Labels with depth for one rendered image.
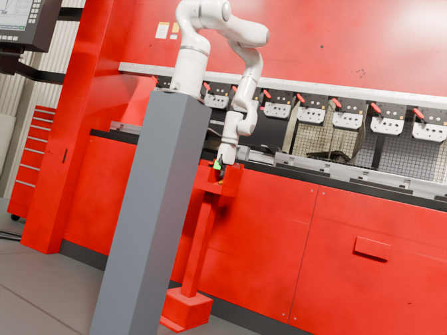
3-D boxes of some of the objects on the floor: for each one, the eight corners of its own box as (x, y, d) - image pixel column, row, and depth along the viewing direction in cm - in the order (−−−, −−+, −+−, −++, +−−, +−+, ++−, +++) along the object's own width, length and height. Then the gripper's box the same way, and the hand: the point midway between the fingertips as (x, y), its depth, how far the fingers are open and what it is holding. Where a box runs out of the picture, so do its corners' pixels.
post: (338, 315, 247) (397, 48, 257) (338, 313, 252) (396, 51, 262) (345, 318, 246) (404, 48, 256) (345, 316, 250) (404, 52, 260)
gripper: (227, 141, 167) (220, 178, 168) (243, 145, 180) (236, 179, 180) (215, 139, 172) (208, 175, 172) (231, 143, 184) (224, 177, 184)
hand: (223, 173), depth 176 cm, fingers closed
